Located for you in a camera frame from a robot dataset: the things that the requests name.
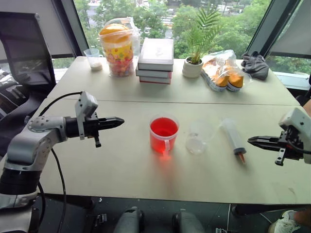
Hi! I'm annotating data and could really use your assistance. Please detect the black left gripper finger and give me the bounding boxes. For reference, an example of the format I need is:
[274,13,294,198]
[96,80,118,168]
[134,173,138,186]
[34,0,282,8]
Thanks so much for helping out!
[98,116,125,125]
[98,120,125,131]

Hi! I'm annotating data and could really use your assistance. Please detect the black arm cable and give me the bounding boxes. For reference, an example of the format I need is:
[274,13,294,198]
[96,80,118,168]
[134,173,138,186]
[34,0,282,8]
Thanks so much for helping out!
[286,142,311,155]
[37,91,83,233]

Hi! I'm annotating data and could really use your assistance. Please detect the clear measuring cup white powder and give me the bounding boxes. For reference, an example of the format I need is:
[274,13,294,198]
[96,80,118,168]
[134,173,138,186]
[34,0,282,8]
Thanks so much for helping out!
[83,48,104,72]

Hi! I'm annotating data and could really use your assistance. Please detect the crumpled grey cloth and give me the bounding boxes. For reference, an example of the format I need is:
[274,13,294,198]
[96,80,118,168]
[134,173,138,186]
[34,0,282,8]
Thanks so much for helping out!
[241,50,270,81]

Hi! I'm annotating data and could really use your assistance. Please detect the grey rounded shape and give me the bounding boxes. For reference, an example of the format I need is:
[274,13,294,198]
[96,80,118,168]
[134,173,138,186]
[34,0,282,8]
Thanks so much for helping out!
[172,208,205,233]
[113,206,146,233]

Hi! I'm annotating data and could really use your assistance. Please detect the candy jar with orange lid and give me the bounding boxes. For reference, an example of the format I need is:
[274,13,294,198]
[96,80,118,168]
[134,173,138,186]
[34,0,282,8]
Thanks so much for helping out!
[99,22,135,79]

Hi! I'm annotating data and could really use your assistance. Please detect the clear plastic bag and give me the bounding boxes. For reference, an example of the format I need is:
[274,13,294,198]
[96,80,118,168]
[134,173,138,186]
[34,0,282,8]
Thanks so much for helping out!
[98,17,142,79]

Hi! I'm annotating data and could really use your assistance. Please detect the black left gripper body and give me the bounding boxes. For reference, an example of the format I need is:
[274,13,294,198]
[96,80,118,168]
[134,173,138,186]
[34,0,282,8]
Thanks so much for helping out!
[83,112,102,149]

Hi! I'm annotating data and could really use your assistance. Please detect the small clear plastic cup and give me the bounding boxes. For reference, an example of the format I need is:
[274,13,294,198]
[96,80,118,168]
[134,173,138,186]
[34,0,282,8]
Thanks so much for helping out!
[185,120,216,156]

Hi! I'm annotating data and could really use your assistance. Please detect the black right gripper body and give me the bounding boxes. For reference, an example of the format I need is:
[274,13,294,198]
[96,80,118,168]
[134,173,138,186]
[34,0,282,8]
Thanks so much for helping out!
[274,127,305,166]

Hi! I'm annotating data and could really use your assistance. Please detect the person's bare leg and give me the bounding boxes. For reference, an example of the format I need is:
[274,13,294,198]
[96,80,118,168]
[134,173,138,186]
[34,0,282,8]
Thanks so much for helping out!
[293,210,311,228]

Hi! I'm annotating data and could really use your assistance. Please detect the large white hardcover book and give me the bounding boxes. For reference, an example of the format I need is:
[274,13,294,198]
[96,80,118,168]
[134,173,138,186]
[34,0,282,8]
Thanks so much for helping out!
[138,37,175,72]

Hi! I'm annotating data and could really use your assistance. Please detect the black table frame bar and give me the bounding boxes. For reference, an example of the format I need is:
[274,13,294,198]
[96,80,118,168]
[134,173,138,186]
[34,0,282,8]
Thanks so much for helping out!
[230,203,311,217]

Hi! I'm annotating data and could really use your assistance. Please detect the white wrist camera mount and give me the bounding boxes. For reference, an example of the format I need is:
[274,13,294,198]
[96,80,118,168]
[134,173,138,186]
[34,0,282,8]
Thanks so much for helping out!
[278,106,311,145]
[74,91,99,140]

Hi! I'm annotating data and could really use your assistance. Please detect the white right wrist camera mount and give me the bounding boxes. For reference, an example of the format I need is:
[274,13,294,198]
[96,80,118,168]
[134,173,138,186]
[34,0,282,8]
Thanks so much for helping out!
[278,106,311,145]

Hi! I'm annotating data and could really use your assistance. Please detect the black white patterned cushion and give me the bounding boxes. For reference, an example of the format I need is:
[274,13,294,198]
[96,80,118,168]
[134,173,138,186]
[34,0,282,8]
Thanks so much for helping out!
[0,69,31,119]

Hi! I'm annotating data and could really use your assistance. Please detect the large clear plastic syringe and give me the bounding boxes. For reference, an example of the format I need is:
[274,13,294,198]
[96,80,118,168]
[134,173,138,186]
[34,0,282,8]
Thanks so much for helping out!
[219,117,247,166]

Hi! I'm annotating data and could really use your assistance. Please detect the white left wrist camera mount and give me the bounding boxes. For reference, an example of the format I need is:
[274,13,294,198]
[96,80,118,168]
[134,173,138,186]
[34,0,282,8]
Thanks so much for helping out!
[74,91,99,140]

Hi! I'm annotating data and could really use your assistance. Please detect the green plant in white pot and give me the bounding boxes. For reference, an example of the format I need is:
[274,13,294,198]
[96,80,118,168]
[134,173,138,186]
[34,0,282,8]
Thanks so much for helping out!
[182,6,224,79]

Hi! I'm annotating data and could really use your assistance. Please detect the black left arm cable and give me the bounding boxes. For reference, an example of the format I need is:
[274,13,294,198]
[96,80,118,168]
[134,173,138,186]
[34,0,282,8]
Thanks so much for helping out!
[37,91,83,233]

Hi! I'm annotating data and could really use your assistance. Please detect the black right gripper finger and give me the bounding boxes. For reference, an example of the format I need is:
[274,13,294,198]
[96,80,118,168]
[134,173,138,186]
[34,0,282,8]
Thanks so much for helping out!
[247,135,280,144]
[247,140,280,151]

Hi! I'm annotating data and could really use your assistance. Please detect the black mesh office chair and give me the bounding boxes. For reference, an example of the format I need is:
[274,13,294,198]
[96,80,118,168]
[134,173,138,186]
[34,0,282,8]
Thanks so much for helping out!
[0,11,57,157]

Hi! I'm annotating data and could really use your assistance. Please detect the white sneaker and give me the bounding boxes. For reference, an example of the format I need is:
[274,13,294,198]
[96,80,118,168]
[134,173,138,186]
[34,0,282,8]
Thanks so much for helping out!
[268,210,302,233]

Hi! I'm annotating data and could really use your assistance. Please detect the cup of red liquid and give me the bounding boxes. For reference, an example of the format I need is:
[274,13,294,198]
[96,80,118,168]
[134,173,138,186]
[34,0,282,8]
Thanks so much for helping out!
[149,116,180,160]

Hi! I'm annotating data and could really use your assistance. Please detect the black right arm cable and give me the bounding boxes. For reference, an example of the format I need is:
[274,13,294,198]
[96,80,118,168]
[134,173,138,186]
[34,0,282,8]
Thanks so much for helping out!
[286,142,311,155]

